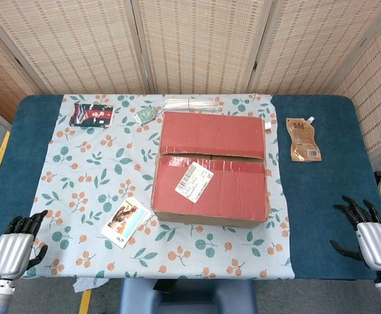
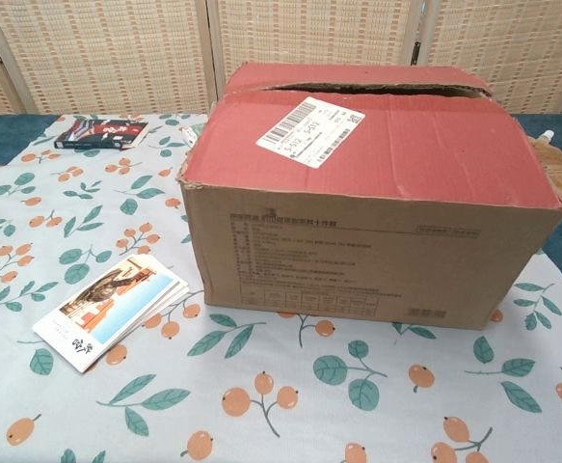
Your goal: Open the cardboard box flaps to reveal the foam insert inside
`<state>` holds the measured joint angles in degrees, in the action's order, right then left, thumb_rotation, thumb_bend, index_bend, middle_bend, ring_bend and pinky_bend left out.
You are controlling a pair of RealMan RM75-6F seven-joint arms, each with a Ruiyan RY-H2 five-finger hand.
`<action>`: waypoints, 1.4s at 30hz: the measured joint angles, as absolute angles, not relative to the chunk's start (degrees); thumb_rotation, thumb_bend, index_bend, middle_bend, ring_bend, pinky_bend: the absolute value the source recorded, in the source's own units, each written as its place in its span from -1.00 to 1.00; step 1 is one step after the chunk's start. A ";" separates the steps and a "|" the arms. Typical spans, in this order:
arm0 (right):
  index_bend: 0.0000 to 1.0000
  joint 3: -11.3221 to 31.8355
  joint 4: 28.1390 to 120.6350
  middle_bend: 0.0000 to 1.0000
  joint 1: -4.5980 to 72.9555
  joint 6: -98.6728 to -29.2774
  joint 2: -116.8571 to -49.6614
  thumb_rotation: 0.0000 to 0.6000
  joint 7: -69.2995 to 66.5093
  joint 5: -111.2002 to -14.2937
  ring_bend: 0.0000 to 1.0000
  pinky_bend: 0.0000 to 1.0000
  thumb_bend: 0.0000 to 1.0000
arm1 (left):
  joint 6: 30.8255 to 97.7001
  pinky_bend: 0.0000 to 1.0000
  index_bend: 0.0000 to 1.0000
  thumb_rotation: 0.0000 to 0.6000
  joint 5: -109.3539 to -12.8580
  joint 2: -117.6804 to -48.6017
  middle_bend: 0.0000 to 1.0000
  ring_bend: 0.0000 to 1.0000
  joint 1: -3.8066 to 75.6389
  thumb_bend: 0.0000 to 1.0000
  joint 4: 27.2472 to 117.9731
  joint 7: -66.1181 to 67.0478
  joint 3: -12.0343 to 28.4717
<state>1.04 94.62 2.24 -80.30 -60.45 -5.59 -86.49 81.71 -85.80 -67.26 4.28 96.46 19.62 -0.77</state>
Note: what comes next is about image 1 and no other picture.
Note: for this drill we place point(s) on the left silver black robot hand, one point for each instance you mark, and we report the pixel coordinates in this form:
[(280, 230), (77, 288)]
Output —
[(12, 248)]

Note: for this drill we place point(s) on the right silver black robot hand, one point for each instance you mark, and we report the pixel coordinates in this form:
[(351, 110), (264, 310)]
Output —
[(376, 243)]

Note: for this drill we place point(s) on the cardboard box with red flaps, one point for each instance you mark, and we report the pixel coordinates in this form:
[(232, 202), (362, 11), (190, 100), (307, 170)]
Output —
[(213, 137)]

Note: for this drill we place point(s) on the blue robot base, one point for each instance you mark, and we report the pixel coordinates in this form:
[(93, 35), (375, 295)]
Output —
[(190, 297)]

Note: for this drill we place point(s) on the small white tag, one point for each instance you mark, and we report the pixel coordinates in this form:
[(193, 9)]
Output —
[(268, 126)]

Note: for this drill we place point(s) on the bundle of wooden sticks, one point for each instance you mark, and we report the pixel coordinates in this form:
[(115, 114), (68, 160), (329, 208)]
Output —
[(190, 104)]

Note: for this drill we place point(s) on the small green card pack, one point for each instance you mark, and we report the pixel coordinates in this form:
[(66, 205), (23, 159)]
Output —
[(146, 115)]

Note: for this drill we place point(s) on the woven bamboo folding screen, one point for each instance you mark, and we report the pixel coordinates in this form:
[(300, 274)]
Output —
[(203, 39)]

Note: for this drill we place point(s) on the brown spouted sauce pouch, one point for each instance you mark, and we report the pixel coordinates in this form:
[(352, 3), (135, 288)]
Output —
[(304, 140)]

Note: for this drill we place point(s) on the white book with picture cover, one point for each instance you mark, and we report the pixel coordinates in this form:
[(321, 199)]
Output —
[(125, 219)]

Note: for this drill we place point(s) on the floral printed tablecloth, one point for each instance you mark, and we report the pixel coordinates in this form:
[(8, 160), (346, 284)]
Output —
[(89, 163)]

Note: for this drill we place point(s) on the black and red book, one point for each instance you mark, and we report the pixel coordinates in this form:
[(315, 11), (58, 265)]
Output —
[(92, 115)]

